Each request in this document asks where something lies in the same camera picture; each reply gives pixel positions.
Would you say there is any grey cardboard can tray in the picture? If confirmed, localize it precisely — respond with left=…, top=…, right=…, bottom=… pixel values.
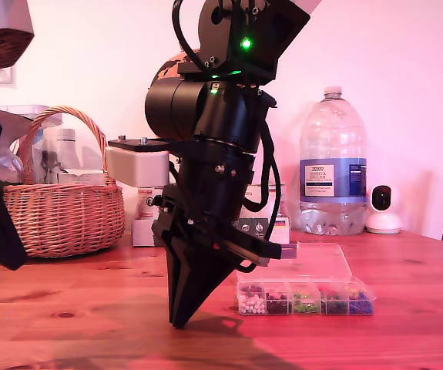
left=131, top=216, right=291, bottom=247

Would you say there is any black arm cable loom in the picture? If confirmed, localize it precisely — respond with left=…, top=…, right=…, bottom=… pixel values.
left=243, top=115, right=286, bottom=247

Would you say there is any white paper carton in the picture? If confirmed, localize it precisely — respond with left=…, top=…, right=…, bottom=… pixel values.
left=57, top=168, right=107, bottom=187

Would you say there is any black looping arm cable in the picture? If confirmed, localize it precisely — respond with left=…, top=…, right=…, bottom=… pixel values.
left=170, top=0, right=207, bottom=71

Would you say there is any wrist camera box grey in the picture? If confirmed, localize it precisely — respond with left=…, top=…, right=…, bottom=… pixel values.
left=104, top=134, right=191, bottom=190
left=0, top=0, right=35, bottom=71

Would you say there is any large clear water bottle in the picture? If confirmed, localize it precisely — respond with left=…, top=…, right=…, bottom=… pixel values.
left=297, top=86, right=368, bottom=237

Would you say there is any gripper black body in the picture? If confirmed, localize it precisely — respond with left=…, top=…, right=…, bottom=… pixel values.
left=152, top=137, right=284, bottom=267

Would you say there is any tin can white label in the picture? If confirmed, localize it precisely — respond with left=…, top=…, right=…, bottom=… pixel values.
left=243, top=183, right=286, bottom=220

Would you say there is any cork globe on metal stand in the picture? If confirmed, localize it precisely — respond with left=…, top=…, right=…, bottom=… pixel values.
left=149, top=49, right=203, bottom=92

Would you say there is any wicker basket with handle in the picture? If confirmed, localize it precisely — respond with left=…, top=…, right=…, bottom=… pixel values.
left=2, top=106, right=126, bottom=258

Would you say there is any tin can black logo label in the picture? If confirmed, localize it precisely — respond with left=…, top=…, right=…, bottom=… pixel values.
left=136, top=187, right=165, bottom=220

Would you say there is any clear plastic pin organiser box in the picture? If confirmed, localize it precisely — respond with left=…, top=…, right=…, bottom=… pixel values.
left=235, top=241, right=375, bottom=317

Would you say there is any clear plastic container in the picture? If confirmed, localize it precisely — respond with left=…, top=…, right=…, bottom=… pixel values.
left=12, top=103, right=65, bottom=185

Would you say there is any white plastic bottle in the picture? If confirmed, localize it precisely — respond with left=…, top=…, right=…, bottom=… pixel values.
left=55, top=129, right=84, bottom=173

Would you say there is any small white round camera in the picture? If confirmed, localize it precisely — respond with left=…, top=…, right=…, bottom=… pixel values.
left=365, top=184, right=402, bottom=235

